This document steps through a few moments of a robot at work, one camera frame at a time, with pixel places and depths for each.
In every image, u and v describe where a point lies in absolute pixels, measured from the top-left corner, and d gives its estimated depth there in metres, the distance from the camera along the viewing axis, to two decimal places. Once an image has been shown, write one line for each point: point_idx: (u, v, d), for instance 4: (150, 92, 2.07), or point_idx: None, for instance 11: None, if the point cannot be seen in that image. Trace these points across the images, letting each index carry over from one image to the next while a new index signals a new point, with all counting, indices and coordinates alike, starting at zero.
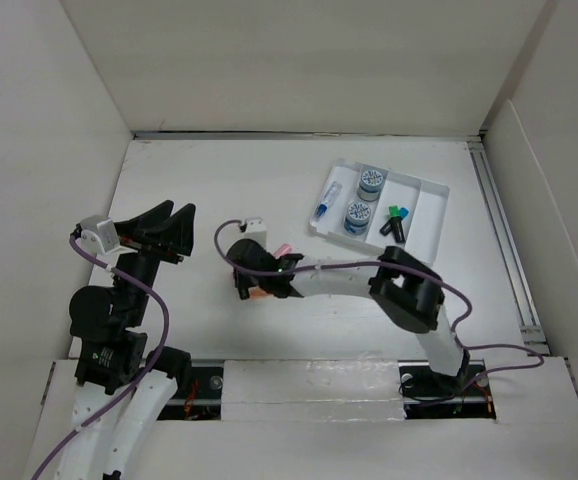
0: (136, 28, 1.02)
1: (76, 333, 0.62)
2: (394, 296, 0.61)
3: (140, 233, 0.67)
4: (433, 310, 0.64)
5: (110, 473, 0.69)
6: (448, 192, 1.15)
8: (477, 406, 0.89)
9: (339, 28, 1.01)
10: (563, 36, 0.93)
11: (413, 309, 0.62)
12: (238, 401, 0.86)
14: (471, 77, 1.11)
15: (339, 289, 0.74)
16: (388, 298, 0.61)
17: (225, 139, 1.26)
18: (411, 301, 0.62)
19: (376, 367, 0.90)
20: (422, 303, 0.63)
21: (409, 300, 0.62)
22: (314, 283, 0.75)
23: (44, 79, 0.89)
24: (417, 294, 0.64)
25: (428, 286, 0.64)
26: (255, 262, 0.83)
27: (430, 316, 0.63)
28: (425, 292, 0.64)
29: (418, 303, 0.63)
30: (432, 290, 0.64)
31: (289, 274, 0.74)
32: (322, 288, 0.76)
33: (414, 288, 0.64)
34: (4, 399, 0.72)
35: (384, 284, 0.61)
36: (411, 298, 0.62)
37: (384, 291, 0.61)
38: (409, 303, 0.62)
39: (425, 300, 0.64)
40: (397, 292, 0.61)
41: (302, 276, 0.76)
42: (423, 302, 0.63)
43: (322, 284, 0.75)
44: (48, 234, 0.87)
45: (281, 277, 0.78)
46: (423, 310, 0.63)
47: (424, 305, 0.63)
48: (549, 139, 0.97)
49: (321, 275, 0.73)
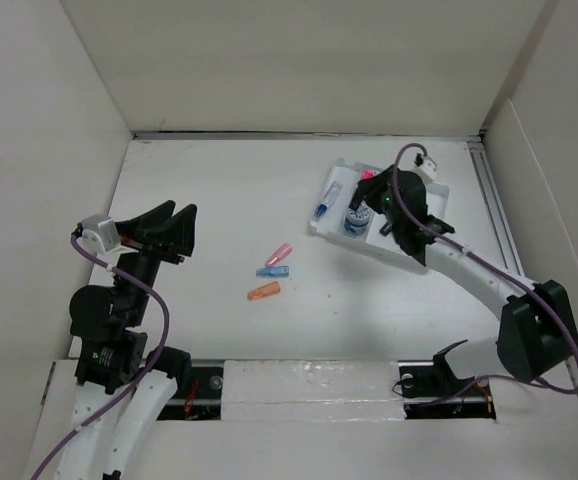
0: (135, 28, 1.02)
1: (76, 332, 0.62)
2: (522, 324, 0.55)
3: (141, 233, 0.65)
4: (548, 366, 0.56)
5: (110, 473, 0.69)
6: (448, 192, 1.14)
8: (477, 406, 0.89)
9: (338, 28, 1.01)
10: (563, 35, 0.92)
11: (531, 348, 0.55)
12: (237, 401, 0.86)
14: (471, 76, 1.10)
15: (460, 279, 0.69)
16: (517, 322, 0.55)
17: (225, 138, 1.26)
18: (537, 343, 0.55)
19: (376, 367, 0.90)
20: (544, 352, 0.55)
21: (535, 339, 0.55)
22: (446, 262, 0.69)
23: (44, 81, 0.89)
24: (546, 342, 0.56)
25: (560, 343, 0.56)
26: (411, 209, 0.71)
27: (540, 368, 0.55)
28: (553, 346, 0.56)
29: (543, 349, 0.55)
30: (561, 349, 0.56)
31: (433, 238, 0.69)
32: (443, 267, 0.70)
33: (546, 336, 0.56)
34: (4, 399, 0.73)
35: (524, 307, 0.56)
36: (538, 340, 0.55)
37: (517, 312, 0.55)
38: (533, 342, 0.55)
39: (549, 350, 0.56)
40: (529, 323, 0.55)
41: (441, 246, 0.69)
42: (546, 351, 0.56)
43: (454, 268, 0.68)
44: (49, 236, 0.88)
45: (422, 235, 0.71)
46: (541, 356, 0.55)
47: (544, 356, 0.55)
48: (550, 138, 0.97)
49: (461, 261, 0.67)
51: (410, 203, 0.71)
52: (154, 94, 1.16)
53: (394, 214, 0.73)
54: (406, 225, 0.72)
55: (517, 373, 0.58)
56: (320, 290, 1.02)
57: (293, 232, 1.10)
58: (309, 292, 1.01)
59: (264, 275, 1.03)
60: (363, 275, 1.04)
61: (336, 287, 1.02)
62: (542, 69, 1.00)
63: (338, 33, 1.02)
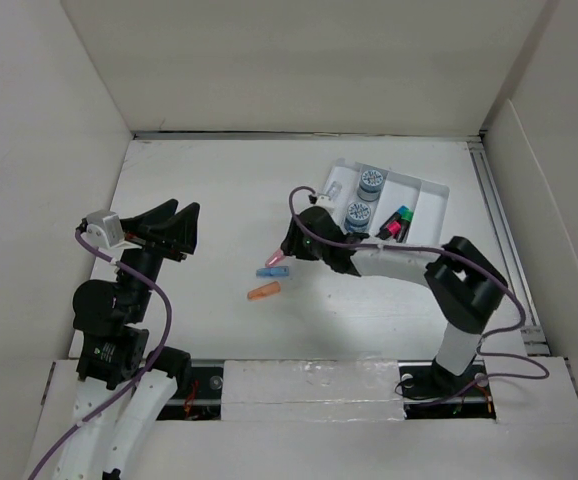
0: (136, 28, 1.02)
1: (79, 325, 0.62)
2: (450, 282, 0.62)
3: (144, 229, 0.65)
4: (488, 309, 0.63)
5: (109, 472, 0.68)
6: (447, 192, 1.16)
8: (477, 406, 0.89)
9: (339, 28, 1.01)
10: (562, 36, 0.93)
11: (463, 301, 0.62)
12: (238, 401, 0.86)
14: (471, 76, 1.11)
15: (390, 272, 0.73)
16: (443, 285, 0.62)
17: (225, 139, 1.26)
18: (468, 294, 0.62)
19: (376, 367, 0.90)
20: (477, 300, 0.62)
21: (464, 293, 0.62)
22: (371, 263, 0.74)
23: (44, 79, 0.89)
24: (476, 290, 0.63)
25: (489, 286, 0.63)
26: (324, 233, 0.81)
27: (483, 313, 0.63)
28: (485, 292, 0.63)
29: (473, 298, 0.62)
30: (492, 291, 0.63)
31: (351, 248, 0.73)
32: (374, 269, 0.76)
33: (475, 284, 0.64)
34: (4, 398, 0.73)
35: (443, 269, 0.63)
36: (468, 292, 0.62)
37: (439, 275, 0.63)
38: (463, 296, 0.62)
39: (483, 297, 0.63)
40: (453, 279, 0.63)
41: (362, 251, 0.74)
42: (480, 299, 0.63)
43: (379, 264, 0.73)
44: (48, 234, 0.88)
45: (344, 250, 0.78)
46: (477, 303, 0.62)
47: (480, 303, 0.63)
48: (550, 138, 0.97)
49: (381, 255, 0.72)
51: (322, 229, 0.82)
52: (154, 95, 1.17)
53: (319, 247, 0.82)
54: (329, 250, 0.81)
55: (468, 327, 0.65)
56: (319, 290, 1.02)
57: None
58: (309, 292, 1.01)
59: (264, 275, 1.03)
60: (364, 275, 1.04)
61: (336, 287, 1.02)
62: (541, 70, 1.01)
63: (339, 33, 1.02)
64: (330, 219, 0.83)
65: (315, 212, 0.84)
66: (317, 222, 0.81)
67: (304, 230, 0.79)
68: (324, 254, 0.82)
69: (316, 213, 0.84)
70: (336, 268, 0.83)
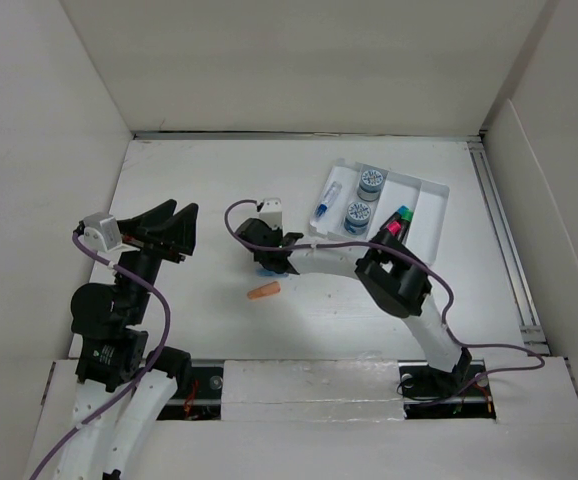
0: (136, 28, 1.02)
1: (77, 330, 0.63)
2: (378, 276, 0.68)
3: (142, 232, 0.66)
4: (415, 295, 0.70)
5: (109, 473, 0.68)
6: (448, 192, 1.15)
8: (477, 406, 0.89)
9: (339, 28, 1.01)
10: (563, 36, 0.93)
11: (394, 292, 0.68)
12: (238, 401, 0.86)
14: (471, 75, 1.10)
15: (325, 269, 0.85)
16: (374, 279, 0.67)
17: (225, 139, 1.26)
18: (395, 284, 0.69)
19: (376, 367, 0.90)
20: (405, 288, 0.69)
21: (391, 284, 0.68)
22: (307, 261, 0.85)
23: (44, 80, 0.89)
24: (402, 278, 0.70)
25: (413, 273, 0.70)
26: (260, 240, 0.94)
27: (410, 299, 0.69)
28: (410, 278, 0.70)
29: (400, 286, 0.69)
30: (416, 276, 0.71)
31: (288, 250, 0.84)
32: (312, 267, 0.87)
33: (401, 273, 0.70)
34: (4, 399, 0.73)
35: (371, 264, 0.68)
36: (395, 282, 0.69)
37: (368, 271, 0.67)
38: (392, 286, 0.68)
39: (408, 284, 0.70)
40: (381, 272, 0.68)
41: (299, 252, 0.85)
42: (406, 286, 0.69)
43: (314, 263, 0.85)
44: (49, 235, 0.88)
45: (281, 253, 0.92)
46: (405, 291, 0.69)
47: (406, 291, 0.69)
48: (550, 138, 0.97)
49: (316, 253, 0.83)
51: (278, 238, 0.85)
52: (154, 94, 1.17)
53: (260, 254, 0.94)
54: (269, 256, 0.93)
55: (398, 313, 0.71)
56: (319, 290, 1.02)
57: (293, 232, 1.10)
58: (309, 293, 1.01)
59: (264, 275, 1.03)
60: None
61: (336, 287, 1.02)
62: (542, 70, 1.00)
63: (338, 32, 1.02)
64: (265, 228, 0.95)
65: (248, 223, 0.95)
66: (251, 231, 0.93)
67: (241, 240, 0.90)
68: (264, 259, 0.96)
69: (250, 224, 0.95)
70: (277, 268, 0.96)
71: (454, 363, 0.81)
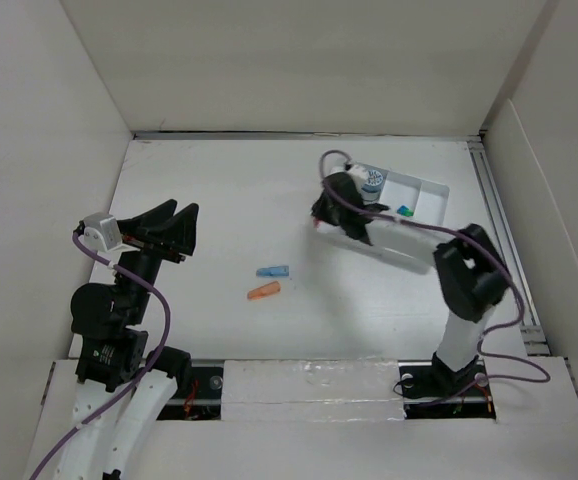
0: (136, 28, 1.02)
1: (78, 330, 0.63)
2: (453, 262, 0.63)
3: (143, 232, 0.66)
4: (489, 300, 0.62)
5: (110, 473, 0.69)
6: (447, 192, 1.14)
8: (477, 406, 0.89)
9: (339, 28, 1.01)
10: (563, 36, 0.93)
11: (464, 284, 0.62)
12: (238, 401, 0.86)
14: (471, 76, 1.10)
15: (406, 246, 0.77)
16: (446, 264, 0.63)
17: (225, 139, 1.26)
18: (470, 280, 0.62)
19: (376, 367, 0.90)
20: (479, 287, 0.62)
21: (465, 277, 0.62)
22: (384, 233, 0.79)
23: (44, 80, 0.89)
24: (480, 278, 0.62)
25: (494, 277, 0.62)
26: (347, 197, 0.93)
27: (480, 301, 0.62)
28: (489, 282, 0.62)
29: (475, 284, 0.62)
30: (496, 283, 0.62)
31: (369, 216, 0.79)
32: (390, 241, 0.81)
33: (480, 273, 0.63)
34: (4, 399, 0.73)
35: (451, 250, 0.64)
36: (470, 277, 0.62)
37: (447, 255, 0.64)
38: (464, 279, 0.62)
39: (485, 286, 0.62)
40: (458, 262, 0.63)
41: (380, 222, 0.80)
42: (481, 287, 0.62)
43: (390, 235, 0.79)
44: (48, 235, 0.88)
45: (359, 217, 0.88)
46: (478, 289, 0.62)
47: (480, 292, 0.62)
48: (550, 137, 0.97)
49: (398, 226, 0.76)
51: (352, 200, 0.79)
52: (154, 95, 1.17)
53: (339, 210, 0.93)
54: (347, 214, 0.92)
55: (467, 314, 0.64)
56: (319, 290, 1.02)
57: (293, 232, 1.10)
58: (310, 293, 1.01)
59: (264, 275, 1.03)
60: (364, 275, 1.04)
61: (337, 287, 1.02)
62: (542, 70, 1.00)
63: (338, 33, 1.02)
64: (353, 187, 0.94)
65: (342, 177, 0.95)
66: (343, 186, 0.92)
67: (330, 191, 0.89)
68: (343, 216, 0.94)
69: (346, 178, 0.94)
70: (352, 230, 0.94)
71: (462, 364, 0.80)
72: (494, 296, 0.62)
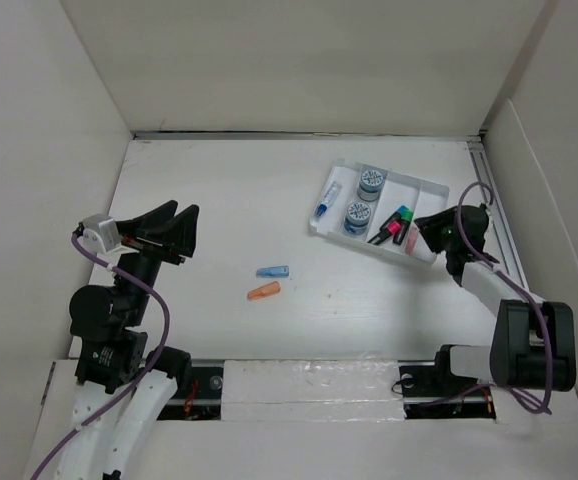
0: (136, 28, 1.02)
1: (77, 332, 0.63)
2: (514, 323, 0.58)
3: (142, 233, 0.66)
4: (524, 380, 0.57)
5: (110, 473, 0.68)
6: (448, 192, 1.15)
8: (478, 406, 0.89)
9: (338, 28, 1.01)
10: (563, 36, 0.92)
11: (511, 347, 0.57)
12: (238, 401, 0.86)
14: (472, 76, 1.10)
15: (483, 295, 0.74)
16: (507, 318, 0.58)
17: (225, 139, 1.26)
18: (521, 351, 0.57)
19: (376, 367, 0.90)
20: (524, 360, 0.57)
21: (519, 344, 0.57)
22: (476, 277, 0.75)
23: (45, 80, 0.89)
24: (530, 355, 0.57)
25: (542, 361, 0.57)
26: (471, 232, 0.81)
27: (516, 376, 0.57)
28: (534, 364, 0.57)
29: (525, 357, 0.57)
30: (541, 370, 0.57)
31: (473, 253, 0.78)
32: (475, 287, 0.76)
33: (535, 350, 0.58)
34: (5, 399, 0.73)
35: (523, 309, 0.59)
36: (523, 345, 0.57)
37: (511, 311, 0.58)
38: (515, 347, 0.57)
39: (529, 362, 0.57)
40: (521, 325, 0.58)
41: (478, 265, 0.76)
42: (529, 363, 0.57)
43: (481, 282, 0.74)
44: (48, 235, 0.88)
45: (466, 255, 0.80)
46: (522, 362, 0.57)
47: (524, 367, 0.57)
48: (551, 137, 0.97)
49: (485, 273, 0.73)
51: (469, 230, 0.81)
52: (154, 95, 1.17)
53: (455, 239, 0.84)
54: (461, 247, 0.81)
55: (499, 378, 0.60)
56: (319, 290, 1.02)
57: (293, 232, 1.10)
58: (310, 292, 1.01)
59: (264, 275, 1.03)
60: (364, 276, 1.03)
61: (337, 287, 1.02)
62: (541, 70, 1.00)
63: (338, 33, 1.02)
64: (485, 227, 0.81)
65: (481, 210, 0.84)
66: (478, 219, 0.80)
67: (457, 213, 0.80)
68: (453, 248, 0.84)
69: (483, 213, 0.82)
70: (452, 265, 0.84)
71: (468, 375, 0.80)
72: (531, 380, 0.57)
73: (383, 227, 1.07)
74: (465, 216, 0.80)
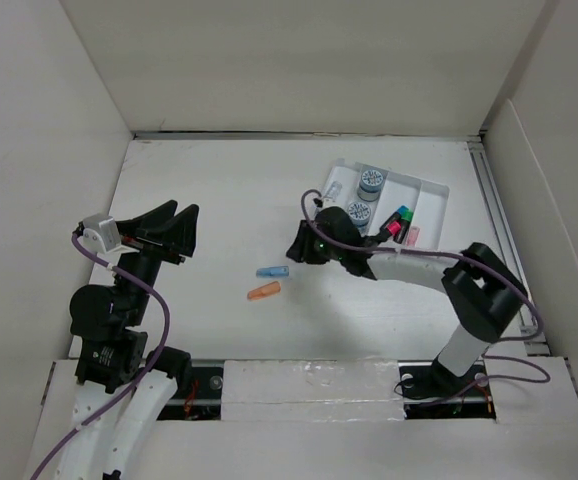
0: (136, 28, 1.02)
1: (77, 332, 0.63)
2: (466, 288, 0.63)
3: (142, 233, 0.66)
4: (506, 319, 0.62)
5: (110, 473, 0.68)
6: (448, 192, 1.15)
8: (477, 406, 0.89)
9: (338, 28, 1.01)
10: (563, 35, 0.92)
11: (482, 310, 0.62)
12: (238, 401, 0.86)
14: (471, 76, 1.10)
15: (407, 276, 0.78)
16: (457, 289, 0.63)
17: (225, 138, 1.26)
18: (486, 302, 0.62)
19: (376, 367, 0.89)
20: (494, 308, 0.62)
21: (480, 299, 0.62)
22: (389, 266, 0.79)
23: (44, 79, 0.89)
24: (494, 298, 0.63)
25: (508, 294, 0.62)
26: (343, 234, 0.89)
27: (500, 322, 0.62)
28: (504, 301, 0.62)
29: (490, 305, 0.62)
30: (511, 300, 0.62)
31: (369, 251, 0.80)
32: (390, 272, 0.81)
33: (493, 292, 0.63)
34: (4, 399, 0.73)
35: (461, 274, 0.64)
36: (486, 300, 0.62)
37: (456, 282, 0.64)
38: (480, 303, 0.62)
39: (500, 307, 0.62)
40: (469, 285, 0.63)
41: (380, 255, 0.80)
42: (498, 307, 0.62)
43: (394, 267, 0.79)
44: (48, 235, 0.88)
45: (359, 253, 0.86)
46: (492, 309, 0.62)
47: (498, 312, 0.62)
48: (551, 137, 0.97)
49: (398, 259, 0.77)
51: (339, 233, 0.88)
52: (154, 95, 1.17)
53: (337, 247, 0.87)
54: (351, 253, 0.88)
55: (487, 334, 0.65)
56: (319, 290, 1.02)
57: (293, 232, 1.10)
58: (310, 292, 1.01)
59: (264, 275, 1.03)
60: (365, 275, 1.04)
61: (337, 287, 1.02)
62: (541, 70, 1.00)
63: (338, 33, 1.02)
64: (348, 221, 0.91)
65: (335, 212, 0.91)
66: (337, 223, 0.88)
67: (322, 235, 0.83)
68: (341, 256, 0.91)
69: (335, 213, 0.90)
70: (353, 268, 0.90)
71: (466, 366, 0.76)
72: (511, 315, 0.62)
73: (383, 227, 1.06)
74: (331, 226, 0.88)
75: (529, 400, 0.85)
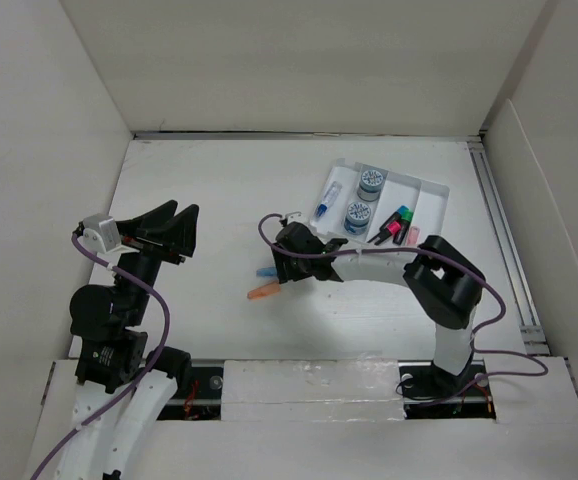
0: (136, 29, 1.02)
1: (78, 332, 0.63)
2: (430, 280, 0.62)
3: (142, 233, 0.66)
4: (468, 306, 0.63)
5: (109, 473, 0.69)
6: (447, 192, 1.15)
8: (478, 406, 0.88)
9: (338, 28, 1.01)
10: (564, 36, 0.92)
11: (446, 301, 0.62)
12: (238, 401, 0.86)
14: (472, 76, 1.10)
15: (371, 274, 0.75)
16: (420, 283, 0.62)
17: (225, 138, 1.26)
18: (449, 291, 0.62)
19: (376, 367, 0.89)
20: (457, 297, 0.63)
21: (444, 290, 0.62)
22: (353, 268, 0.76)
23: (44, 79, 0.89)
24: (456, 286, 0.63)
25: (468, 281, 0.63)
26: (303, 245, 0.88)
27: (465, 310, 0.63)
28: (465, 288, 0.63)
29: (453, 294, 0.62)
30: (470, 287, 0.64)
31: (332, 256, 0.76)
32: (357, 272, 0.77)
33: (454, 281, 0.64)
34: (5, 399, 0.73)
35: (421, 269, 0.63)
36: (448, 289, 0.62)
37: (419, 276, 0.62)
38: (445, 293, 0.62)
39: (462, 294, 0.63)
40: (431, 277, 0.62)
41: (343, 258, 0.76)
42: (460, 295, 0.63)
43: (360, 268, 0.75)
44: (48, 235, 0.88)
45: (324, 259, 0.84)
46: (456, 298, 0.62)
47: (461, 299, 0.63)
48: (550, 137, 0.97)
49: (360, 260, 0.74)
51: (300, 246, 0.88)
52: (155, 95, 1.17)
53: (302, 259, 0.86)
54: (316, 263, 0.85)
55: (453, 324, 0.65)
56: (318, 291, 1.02)
57: None
58: (309, 292, 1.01)
59: (264, 275, 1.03)
60: None
61: (336, 287, 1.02)
62: (542, 70, 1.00)
63: (338, 33, 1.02)
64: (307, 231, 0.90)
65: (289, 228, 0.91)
66: (294, 235, 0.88)
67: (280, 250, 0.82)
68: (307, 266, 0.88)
69: (292, 227, 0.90)
70: (321, 275, 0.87)
71: (463, 364, 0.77)
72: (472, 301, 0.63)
73: (383, 227, 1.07)
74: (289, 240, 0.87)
75: (530, 400, 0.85)
